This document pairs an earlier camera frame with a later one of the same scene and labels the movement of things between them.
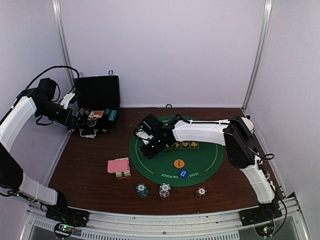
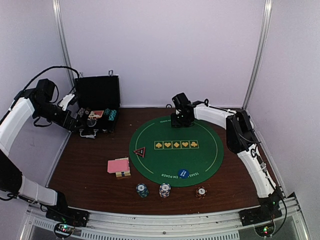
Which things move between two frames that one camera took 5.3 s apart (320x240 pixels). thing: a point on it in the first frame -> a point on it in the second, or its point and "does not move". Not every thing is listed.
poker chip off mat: x=201 y=192 does not move
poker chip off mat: x=164 y=189 does not move
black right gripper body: x=157 y=147 -> x=181 y=120
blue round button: x=183 y=173 does not move
